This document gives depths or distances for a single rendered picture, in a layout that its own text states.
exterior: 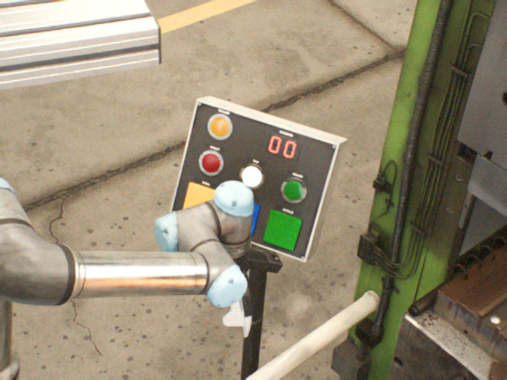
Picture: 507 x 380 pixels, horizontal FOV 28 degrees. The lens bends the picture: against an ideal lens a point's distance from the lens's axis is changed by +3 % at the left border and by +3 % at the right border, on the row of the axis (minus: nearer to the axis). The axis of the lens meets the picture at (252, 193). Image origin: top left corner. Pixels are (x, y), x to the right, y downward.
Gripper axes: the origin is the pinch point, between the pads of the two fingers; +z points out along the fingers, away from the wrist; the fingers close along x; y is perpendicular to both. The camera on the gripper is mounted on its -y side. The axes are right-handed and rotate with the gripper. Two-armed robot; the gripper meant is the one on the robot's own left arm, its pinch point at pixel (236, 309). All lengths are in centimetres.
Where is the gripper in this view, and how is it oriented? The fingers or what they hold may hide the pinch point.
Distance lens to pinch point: 213.7
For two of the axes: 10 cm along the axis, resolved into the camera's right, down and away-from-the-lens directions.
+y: -9.3, 2.1, -3.0
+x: 3.6, 6.6, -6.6
